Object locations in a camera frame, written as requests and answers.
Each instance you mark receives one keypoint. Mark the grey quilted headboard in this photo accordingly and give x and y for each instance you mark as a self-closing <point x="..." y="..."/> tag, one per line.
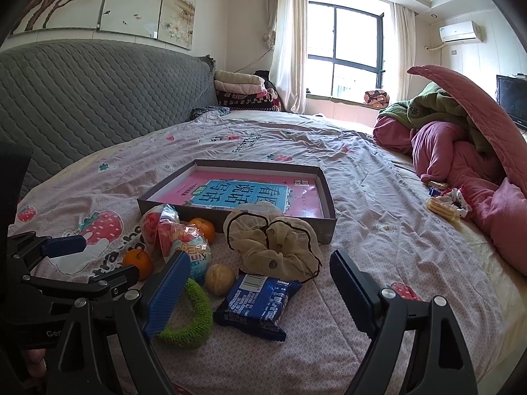
<point x="103" y="98"/>

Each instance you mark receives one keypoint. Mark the cream curtain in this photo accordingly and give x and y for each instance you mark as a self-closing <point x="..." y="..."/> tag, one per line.
<point x="404" y="49"/>
<point x="290" y="49"/>

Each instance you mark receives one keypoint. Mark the red and white toy egg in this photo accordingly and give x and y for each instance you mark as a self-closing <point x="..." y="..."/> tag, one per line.
<point x="195" y="257"/>
<point x="153" y="226"/>

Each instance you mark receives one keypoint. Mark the shallow grey cardboard box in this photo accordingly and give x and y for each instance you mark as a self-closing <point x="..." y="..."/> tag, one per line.
<point x="325" y="228"/>

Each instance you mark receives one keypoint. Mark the blue biscuit packet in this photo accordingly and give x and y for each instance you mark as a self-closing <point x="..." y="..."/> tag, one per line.
<point x="255" y="300"/>

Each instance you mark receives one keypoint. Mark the black television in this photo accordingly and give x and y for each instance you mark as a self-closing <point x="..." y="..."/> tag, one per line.
<point x="512" y="98"/>

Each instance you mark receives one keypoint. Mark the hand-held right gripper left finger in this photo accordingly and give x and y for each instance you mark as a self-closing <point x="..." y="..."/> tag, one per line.
<point x="169" y="292"/>

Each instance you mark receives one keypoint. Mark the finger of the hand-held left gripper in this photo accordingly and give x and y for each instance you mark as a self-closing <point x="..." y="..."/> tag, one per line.
<point x="61" y="247"/>
<point x="115" y="280"/>

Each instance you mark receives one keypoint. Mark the green blanket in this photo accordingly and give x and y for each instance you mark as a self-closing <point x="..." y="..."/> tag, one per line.
<point x="424" y="107"/>

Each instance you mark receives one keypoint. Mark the black cloth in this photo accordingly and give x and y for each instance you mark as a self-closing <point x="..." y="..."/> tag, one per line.
<point x="262" y="76"/>

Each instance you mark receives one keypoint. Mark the small snack packets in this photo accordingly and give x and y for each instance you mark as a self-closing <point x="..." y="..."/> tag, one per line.
<point x="459" y="199"/>

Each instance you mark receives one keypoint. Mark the pink folded blanket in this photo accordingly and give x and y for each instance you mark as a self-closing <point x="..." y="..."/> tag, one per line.
<point x="238" y="87"/>

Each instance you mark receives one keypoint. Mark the cream folded blanket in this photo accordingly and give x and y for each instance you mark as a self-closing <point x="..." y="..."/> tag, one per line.
<point x="236" y="77"/>

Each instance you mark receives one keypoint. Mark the pink book with blue label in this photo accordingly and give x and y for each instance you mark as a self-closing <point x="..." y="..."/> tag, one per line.
<point x="230" y="191"/>

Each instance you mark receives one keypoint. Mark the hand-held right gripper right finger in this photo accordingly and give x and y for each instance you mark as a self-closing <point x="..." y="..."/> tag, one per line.
<point x="350" y="286"/>

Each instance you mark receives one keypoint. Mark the small yellow snack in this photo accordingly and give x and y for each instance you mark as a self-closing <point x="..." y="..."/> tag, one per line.
<point x="435" y="184"/>

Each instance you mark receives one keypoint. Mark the dark blue cloth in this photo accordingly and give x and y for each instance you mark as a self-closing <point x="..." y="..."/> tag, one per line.
<point x="210" y="112"/>

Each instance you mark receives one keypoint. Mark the small blue packet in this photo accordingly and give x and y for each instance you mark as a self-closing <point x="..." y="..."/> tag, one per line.
<point x="432" y="191"/>

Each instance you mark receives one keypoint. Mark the floral wall painting panel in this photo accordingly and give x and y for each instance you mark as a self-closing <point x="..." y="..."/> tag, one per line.
<point x="179" y="8"/>
<point x="131" y="4"/>
<point x="57" y="0"/>

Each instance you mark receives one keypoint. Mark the orange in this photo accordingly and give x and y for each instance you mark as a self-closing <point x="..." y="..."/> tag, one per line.
<point x="138" y="263"/>
<point x="204" y="229"/>

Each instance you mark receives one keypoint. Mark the dark framed window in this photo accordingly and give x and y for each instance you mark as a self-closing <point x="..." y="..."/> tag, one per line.
<point x="354" y="49"/>

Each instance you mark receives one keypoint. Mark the air conditioner pipe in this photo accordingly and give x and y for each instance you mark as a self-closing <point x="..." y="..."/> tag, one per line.
<point x="434" y="47"/>

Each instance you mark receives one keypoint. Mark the dark patterned folded blanket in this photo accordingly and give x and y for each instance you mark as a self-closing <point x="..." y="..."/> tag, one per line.
<point x="243" y="101"/>

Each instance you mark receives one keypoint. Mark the strawberry printed bed sheet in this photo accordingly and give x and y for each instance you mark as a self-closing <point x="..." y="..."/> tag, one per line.
<point x="370" y="214"/>

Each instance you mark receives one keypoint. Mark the pink quilt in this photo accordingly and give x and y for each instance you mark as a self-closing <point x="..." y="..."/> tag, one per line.
<point x="453" y="160"/>

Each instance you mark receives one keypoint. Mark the walnut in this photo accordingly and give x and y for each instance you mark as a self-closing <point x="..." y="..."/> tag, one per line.
<point x="218" y="279"/>

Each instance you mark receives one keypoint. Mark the patterned pouch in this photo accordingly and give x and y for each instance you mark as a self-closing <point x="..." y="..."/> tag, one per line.
<point x="375" y="97"/>

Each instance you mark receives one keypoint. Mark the pink quilted cushion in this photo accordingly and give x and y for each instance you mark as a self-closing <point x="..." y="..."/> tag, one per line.
<point x="481" y="107"/>

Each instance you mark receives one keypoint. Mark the white air conditioner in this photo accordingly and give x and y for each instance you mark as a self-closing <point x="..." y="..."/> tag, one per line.
<point x="459" y="32"/>

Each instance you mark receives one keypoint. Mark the person's left hand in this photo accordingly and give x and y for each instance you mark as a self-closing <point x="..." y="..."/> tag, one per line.
<point x="35" y="364"/>

